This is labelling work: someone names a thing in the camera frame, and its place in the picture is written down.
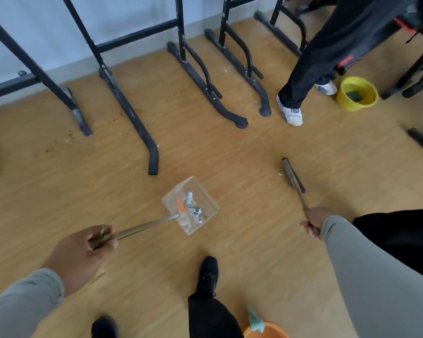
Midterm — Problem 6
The clear plastic dustpan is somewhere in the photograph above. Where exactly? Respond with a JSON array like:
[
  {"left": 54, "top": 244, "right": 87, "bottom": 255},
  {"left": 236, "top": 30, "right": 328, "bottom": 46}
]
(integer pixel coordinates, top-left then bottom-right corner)
[{"left": 88, "top": 176, "right": 220, "bottom": 250}]

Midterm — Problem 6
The black right shoe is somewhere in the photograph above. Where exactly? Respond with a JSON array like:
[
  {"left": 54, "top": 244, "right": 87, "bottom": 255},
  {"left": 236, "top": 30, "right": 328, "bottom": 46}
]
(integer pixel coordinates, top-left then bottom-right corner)
[{"left": 196, "top": 256, "right": 219, "bottom": 298}]

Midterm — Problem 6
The black left shoe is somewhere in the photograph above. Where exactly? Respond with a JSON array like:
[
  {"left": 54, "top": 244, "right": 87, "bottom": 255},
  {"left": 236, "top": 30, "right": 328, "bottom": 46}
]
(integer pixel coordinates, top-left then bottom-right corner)
[{"left": 91, "top": 315, "right": 120, "bottom": 338}]

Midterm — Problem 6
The person's left forearm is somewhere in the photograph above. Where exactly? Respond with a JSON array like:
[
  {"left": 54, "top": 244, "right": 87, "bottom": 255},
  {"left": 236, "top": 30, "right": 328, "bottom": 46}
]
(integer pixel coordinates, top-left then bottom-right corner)
[{"left": 0, "top": 268, "right": 65, "bottom": 338}]

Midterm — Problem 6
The black red exercise machine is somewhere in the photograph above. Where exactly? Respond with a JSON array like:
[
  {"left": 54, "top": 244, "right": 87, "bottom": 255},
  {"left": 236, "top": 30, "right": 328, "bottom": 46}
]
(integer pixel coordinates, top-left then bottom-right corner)
[{"left": 296, "top": 0, "right": 423, "bottom": 99}]

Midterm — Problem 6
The person's left hand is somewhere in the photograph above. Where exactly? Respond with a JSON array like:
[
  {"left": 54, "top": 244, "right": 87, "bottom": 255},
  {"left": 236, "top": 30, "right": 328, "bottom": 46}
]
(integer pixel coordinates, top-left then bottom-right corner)
[{"left": 42, "top": 224, "right": 119, "bottom": 297}]

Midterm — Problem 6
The white-blue paper scrap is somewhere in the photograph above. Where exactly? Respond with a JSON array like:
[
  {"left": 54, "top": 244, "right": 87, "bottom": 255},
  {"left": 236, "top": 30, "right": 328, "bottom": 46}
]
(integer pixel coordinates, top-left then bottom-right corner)
[{"left": 185, "top": 192, "right": 204, "bottom": 217}]

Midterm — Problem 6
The yellow plastic basin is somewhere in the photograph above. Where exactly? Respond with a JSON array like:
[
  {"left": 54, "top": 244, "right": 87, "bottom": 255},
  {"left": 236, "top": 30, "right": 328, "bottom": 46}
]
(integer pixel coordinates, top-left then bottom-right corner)
[{"left": 335, "top": 76, "right": 379, "bottom": 112}]

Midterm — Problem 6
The person's right leg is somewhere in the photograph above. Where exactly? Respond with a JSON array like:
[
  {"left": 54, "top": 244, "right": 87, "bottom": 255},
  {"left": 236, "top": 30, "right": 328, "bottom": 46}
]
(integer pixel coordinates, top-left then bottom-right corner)
[{"left": 187, "top": 293, "right": 244, "bottom": 338}]

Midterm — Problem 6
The orange plastic basin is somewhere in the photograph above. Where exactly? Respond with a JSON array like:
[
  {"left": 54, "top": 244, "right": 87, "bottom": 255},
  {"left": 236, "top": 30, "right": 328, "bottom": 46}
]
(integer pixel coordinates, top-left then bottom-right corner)
[{"left": 243, "top": 322, "right": 290, "bottom": 338}]

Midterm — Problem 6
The long-handled broom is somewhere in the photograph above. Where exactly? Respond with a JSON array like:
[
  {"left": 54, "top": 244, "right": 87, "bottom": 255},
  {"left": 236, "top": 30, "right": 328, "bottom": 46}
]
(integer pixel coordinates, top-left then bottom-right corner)
[{"left": 282, "top": 157, "right": 321, "bottom": 236}]

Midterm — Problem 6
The person's right hand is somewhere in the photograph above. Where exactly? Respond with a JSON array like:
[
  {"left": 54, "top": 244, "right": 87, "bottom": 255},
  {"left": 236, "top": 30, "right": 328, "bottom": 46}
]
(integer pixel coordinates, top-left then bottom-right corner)
[{"left": 300, "top": 207, "right": 337, "bottom": 242}]

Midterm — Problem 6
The black shoe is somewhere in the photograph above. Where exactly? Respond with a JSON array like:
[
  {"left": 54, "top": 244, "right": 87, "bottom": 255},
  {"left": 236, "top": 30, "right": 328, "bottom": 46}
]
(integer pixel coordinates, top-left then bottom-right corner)
[
  {"left": 91, "top": 315, "right": 120, "bottom": 338},
  {"left": 196, "top": 256, "right": 219, "bottom": 298}
]

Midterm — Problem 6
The teal folded cloth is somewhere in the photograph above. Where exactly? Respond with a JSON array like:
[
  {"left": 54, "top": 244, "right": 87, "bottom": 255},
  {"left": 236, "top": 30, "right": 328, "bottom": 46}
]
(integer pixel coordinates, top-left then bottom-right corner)
[{"left": 246, "top": 305, "right": 266, "bottom": 333}]

